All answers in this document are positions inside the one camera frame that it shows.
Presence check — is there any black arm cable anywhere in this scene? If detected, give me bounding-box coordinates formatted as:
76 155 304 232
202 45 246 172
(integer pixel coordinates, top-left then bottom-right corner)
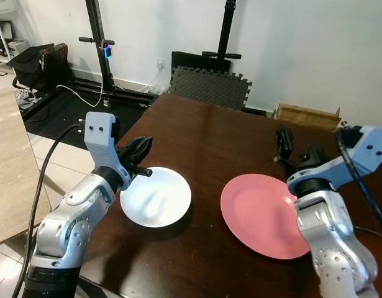
12 122 87 298
335 129 382 240

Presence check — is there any white round plate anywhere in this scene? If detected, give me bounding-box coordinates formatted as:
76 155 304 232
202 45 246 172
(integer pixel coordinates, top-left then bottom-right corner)
119 166 193 228

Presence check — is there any black bag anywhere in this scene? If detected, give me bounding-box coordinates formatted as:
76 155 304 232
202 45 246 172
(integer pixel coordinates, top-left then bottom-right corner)
7 43 56 91

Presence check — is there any brown cardboard box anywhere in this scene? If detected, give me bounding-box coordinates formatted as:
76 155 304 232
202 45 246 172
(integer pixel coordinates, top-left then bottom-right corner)
273 103 342 132

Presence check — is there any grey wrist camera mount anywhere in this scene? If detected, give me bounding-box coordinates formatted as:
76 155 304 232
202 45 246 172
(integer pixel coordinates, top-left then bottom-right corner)
286 125 382 194
83 112 133 187

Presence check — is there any black box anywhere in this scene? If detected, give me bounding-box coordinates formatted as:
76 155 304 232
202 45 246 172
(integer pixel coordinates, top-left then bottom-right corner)
171 51 232 75

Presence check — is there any grey foam puzzle mat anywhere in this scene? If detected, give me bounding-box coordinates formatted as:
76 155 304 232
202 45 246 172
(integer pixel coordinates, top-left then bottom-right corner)
170 66 253 111

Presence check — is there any light wooden counter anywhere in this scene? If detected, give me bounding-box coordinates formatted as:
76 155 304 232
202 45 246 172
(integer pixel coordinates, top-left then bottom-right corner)
0 87 52 247

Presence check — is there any white cable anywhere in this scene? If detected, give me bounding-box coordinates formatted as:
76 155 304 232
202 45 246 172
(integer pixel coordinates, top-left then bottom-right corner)
56 59 108 108

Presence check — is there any black floor mat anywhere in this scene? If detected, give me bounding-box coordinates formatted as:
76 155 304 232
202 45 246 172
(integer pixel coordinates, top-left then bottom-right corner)
22 86 155 151

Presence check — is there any black stand pole with handle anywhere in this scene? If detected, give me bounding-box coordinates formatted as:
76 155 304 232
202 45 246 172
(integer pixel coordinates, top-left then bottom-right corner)
202 0 242 61
78 0 117 94

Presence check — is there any white shelf rack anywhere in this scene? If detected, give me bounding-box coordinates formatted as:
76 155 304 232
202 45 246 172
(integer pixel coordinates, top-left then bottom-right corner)
0 0 31 66

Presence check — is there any pink round plate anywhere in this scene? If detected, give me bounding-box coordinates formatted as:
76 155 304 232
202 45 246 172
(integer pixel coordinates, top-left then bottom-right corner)
220 174 311 260

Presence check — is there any brown wooden crate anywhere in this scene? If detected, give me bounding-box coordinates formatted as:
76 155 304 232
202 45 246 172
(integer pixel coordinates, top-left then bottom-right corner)
40 42 71 83

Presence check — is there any black stand base rail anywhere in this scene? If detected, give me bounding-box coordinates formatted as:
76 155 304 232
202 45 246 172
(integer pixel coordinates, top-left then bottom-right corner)
66 76 173 103

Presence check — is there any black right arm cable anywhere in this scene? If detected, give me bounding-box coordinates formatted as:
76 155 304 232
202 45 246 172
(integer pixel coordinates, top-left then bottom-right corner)
335 129 382 240

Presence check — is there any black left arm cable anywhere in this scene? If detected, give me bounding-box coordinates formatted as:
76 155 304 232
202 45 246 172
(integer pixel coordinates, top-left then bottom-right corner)
12 122 87 298

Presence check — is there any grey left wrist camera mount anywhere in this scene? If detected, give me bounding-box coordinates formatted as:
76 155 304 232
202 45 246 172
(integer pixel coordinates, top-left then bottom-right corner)
83 112 133 187

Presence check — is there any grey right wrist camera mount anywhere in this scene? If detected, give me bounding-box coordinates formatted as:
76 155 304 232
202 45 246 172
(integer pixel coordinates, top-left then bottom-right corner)
286 125 382 194

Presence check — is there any dark brown wooden table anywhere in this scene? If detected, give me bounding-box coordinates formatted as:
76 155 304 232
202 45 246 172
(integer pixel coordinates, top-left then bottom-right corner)
79 93 382 298

